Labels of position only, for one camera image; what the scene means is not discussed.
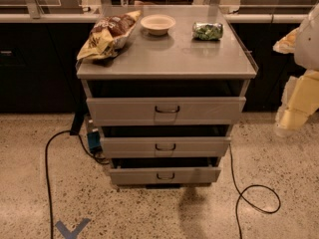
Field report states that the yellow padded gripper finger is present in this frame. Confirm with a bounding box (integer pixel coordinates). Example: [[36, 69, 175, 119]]
[[274, 70, 319, 137], [273, 28, 298, 54]]

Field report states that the blue power box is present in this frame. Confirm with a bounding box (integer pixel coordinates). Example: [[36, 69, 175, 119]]
[[85, 115, 102, 154]]

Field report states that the black floor cable left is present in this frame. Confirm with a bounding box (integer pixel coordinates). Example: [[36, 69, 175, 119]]
[[44, 129, 111, 239]]

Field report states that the brown yellow chip bag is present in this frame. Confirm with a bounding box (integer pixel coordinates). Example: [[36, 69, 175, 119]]
[[77, 10, 141, 60]]

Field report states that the blue tape floor marker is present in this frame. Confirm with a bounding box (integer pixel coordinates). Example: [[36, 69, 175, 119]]
[[54, 217, 92, 239]]

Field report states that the dark counter with rail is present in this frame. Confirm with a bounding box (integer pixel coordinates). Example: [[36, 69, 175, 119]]
[[0, 3, 319, 114]]

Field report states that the grey metal drawer cabinet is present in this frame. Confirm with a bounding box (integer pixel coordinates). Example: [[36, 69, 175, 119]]
[[77, 6, 256, 174]]

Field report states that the grey drawer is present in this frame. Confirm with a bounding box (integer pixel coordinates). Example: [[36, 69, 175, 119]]
[[101, 136, 230, 158], [110, 166, 221, 185], [87, 97, 245, 125]]

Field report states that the black floor cable right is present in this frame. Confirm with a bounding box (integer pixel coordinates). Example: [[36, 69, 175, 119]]
[[228, 142, 282, 239]]

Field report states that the black floor cable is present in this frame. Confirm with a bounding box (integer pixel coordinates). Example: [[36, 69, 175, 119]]
[[44, 129, 111, 239], [228, 142, 282, 239]]

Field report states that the white paper bowl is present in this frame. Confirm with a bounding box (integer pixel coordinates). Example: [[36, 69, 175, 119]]
[[141, 14, 175, 36]]

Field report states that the grey middle drawer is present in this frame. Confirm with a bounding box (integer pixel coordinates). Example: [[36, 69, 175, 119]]
[[101, 136, 230, 158]]

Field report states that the grey bottom drawer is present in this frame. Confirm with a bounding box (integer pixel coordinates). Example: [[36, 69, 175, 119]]
[[110, 166, 221, 185]]

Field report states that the grey top drawer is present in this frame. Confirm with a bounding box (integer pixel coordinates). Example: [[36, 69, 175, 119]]
[[87, 97, 245, 125]]

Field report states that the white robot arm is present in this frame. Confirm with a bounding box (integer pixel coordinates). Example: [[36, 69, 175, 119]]
[[273, 5, 319, 137]]

